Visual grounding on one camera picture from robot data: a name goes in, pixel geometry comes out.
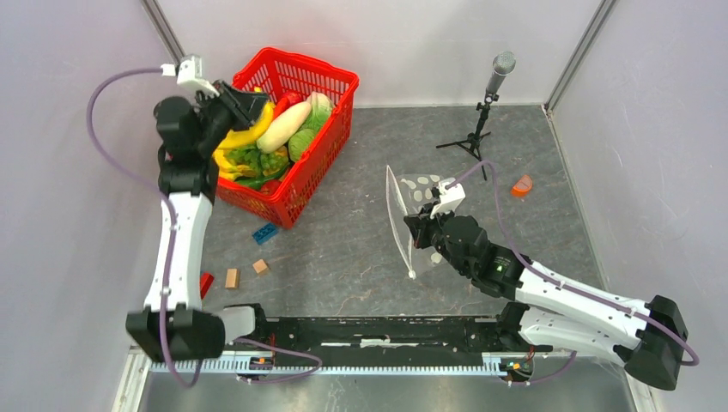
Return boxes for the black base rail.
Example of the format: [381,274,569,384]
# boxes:
[249,316,532,367]

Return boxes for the clear polka dot zip bag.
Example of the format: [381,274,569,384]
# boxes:
[385,165,451,280]

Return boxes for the round green cabbage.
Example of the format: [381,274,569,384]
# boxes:
[288,129,318,162]

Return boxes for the blue lego brick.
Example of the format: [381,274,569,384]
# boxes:
[252,222,279,245]

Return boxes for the yellow banana bunch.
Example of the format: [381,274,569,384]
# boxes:
[213,150,258,181]

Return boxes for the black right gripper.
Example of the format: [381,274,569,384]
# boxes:
[404,201,470,276]

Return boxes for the light wooden cube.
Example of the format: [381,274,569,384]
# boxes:
[252,259,270,276]

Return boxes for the napa cabbage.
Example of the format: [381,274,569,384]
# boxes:
[300,92,334,132]

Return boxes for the green leafy lettuce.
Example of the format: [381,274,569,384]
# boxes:
[226,144,261,170]

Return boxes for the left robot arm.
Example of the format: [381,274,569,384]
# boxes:
[125,81,270,362]

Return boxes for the green grapes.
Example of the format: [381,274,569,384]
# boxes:
[260,146,290,176]

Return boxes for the red chili pepper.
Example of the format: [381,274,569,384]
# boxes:
[273,91,304,119]

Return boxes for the red plastic shopping basket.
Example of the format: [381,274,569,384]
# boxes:
[216,47,359,229]

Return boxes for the green bell pepper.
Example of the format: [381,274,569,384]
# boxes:
[234,170,285,191]

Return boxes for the orange small block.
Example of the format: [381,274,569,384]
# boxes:
[510,174,533,197]

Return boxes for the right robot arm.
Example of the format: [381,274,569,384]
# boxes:
[403,213,688,391]

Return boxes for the black microphone tripod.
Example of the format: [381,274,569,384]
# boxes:
[435,92,500,161]

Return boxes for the red tomato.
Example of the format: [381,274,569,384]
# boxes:
[258,179,282,196]

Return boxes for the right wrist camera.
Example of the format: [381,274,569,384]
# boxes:
[430,178,465,219]

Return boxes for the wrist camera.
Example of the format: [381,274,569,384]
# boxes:
[430,178,465,219]
[160,54,220,98]

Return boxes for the silver microphone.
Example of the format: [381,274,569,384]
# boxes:
[486,51,516,95]

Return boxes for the tan wooden block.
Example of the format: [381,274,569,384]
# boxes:
[225,268,240,289]

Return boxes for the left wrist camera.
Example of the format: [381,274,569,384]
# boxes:
[160,54,220,98]

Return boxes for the white radish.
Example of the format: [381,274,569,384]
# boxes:
[256,101,312,154]

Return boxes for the aluminium frame rail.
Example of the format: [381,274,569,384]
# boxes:
[113,336,658,411]

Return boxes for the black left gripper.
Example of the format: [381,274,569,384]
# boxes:
[194,79,269,155]

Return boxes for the red lego brick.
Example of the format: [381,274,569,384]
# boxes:
[199,272,215,300]

